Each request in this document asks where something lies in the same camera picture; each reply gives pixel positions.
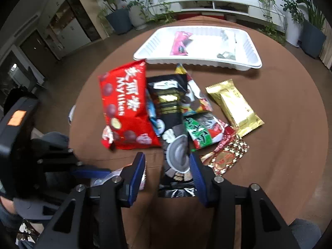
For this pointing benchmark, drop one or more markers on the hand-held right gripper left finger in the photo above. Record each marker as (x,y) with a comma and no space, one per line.
(136,179)

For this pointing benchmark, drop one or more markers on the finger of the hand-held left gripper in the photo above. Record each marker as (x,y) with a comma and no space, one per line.
(90,172)

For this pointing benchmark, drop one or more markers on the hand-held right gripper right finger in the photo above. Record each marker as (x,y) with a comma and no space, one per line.
(198,179)

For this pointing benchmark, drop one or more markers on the orange and white snack packet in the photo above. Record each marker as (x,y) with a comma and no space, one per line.
(119,171)

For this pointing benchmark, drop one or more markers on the red gold heart packet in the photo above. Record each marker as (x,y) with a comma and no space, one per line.
(228,158)

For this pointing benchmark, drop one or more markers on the green and red snack packet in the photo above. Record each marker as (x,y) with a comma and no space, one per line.
(199,132)

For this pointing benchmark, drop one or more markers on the blue snack packet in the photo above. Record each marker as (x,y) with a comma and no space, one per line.
(155,123)

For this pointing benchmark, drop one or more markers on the black snack bag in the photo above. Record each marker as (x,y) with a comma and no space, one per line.
(168,119)

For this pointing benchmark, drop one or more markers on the red chocolate ball bag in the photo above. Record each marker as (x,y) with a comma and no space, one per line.
(122,103)

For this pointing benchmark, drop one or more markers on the gold snack packet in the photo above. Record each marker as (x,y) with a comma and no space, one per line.
(236,106)

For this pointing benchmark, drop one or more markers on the colourful panda snack bag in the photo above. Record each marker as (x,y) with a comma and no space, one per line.
(193,93)

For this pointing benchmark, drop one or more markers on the white plastic tray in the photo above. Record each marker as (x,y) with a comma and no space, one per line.
(205,44)

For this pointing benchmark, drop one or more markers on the pink snack packet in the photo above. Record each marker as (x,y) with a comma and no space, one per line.
(180,44)

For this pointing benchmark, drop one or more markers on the white chair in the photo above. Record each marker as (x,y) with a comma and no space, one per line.
(71,114)

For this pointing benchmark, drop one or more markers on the glass door cabinet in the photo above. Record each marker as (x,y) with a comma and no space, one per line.
(67,31)

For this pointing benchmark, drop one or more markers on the person's right leg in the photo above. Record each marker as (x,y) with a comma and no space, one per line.
(306,234)

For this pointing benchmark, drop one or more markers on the clear grey snack packet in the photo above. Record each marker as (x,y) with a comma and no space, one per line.
(227,54)

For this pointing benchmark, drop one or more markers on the tall tree in dark pot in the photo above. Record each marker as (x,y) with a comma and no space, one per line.
(119,20)

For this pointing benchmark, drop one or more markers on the small plant in white pot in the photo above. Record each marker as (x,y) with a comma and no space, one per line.
(293,33)
(137,18)

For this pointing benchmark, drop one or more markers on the trailing pothos plant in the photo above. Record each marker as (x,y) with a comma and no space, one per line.
(158,15)
(272,28)

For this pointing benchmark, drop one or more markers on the white television cabinet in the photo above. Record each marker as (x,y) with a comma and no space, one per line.
(255,10)

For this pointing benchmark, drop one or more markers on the broad-leaf plant in dark pot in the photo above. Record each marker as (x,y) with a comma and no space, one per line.
(312,39)

